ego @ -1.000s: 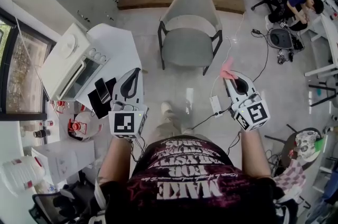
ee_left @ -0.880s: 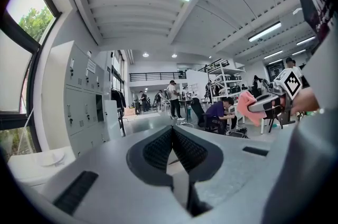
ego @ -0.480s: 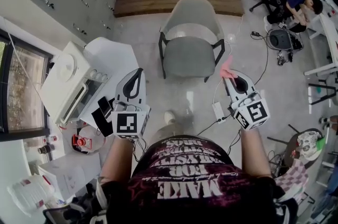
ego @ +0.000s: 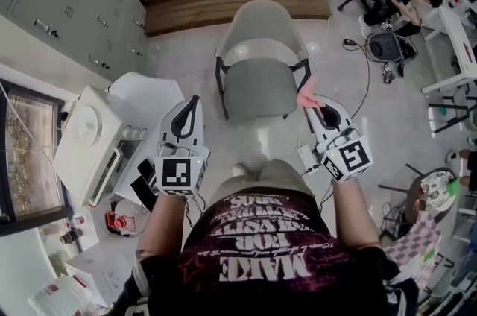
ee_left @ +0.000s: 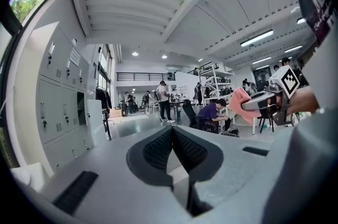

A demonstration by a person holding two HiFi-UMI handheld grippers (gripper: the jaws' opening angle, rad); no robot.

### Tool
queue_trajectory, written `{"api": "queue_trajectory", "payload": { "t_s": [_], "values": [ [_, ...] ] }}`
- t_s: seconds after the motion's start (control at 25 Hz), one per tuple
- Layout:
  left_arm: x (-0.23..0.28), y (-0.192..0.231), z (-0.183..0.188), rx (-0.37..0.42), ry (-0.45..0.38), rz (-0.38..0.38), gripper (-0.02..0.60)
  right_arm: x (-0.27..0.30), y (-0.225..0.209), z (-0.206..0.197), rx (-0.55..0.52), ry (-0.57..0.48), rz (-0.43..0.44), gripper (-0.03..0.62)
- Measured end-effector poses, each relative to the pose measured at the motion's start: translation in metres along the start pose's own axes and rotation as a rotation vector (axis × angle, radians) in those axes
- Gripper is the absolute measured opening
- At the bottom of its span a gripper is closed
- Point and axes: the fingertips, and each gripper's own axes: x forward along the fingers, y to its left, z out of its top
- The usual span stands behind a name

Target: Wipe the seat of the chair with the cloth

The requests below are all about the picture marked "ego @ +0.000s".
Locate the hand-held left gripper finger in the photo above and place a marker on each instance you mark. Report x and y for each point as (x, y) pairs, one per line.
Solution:
(174, 124)
(194, 120)

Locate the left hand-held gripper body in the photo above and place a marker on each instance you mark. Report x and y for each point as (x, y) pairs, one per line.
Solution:
(177, 173)

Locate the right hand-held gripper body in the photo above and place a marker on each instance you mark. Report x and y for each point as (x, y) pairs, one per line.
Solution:
(352, 158)

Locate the pink wiping cloth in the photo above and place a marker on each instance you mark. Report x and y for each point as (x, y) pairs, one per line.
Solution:
(309, 96)

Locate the grey chair seat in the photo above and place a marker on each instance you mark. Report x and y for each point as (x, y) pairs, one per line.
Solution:
(259, 89)

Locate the grey armchair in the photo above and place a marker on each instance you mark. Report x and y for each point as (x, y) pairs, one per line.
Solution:
(261, 22)

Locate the person's left forearm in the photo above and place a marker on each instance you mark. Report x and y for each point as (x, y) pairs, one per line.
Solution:
(162, 229)

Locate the person's right forearm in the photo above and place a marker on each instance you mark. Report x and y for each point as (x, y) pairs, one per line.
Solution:
(354, 214)

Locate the black smartphone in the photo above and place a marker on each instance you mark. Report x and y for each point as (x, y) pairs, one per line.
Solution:
(147, 173)

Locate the black flat pad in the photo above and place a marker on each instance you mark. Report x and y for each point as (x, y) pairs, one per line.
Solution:
(143, 193)

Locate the white power strip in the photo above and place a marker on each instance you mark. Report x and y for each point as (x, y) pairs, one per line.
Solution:
(308, 158)

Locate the person's white shoe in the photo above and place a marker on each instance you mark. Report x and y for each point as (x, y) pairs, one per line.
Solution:
(238, 170)

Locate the black round stool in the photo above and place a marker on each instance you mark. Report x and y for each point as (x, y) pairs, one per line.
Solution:
(411, 199)

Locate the person's beige trousers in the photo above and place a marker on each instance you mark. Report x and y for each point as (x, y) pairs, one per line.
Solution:
(275, 176)

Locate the black power adapter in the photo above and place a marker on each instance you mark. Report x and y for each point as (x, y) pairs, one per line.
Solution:
(349, 42)

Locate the white toaster oven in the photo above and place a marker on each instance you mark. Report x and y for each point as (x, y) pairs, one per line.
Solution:
(93, 158)

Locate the round grey device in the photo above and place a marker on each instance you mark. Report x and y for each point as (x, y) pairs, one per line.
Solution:
(384, 46)

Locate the white plate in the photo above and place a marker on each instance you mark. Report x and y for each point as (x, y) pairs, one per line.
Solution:
(87, 126)

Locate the floral patterned hat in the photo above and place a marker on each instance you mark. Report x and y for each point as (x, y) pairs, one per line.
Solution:
(438, 191)

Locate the small red capped bottle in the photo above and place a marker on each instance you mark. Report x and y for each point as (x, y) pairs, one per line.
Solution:
(77, 220)

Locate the pink checkered cloth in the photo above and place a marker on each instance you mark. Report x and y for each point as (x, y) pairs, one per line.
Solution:
(413, 251)

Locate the dark glass bottle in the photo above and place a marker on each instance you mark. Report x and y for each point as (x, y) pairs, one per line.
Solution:
(71, 236)

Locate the person's black printed t-shirt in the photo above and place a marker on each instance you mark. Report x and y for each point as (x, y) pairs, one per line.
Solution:
(268, 273)

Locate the white desk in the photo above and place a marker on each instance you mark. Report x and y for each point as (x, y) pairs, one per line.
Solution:
(456, 42)

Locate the black framed window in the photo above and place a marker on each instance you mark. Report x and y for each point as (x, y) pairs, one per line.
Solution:
(30, 150)

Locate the white plastic canister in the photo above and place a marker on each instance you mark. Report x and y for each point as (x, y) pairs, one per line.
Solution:
(59, 297)

